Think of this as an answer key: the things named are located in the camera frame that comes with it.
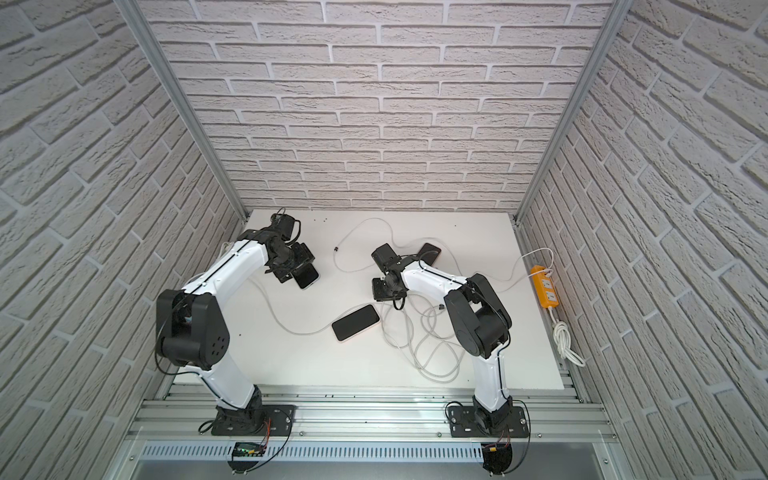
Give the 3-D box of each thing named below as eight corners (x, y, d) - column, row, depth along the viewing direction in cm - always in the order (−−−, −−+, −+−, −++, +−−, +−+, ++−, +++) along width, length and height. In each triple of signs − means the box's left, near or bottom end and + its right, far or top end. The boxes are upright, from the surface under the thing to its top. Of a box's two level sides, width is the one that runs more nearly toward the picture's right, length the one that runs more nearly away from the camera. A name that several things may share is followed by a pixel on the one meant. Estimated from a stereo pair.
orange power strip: (541, 308, 97) (544, 305, 95) (527, 269, 107) (530, 265, 105) (559, 308, 97) (562, 305, 95) (543, 269, 107) (546, 265, 105)
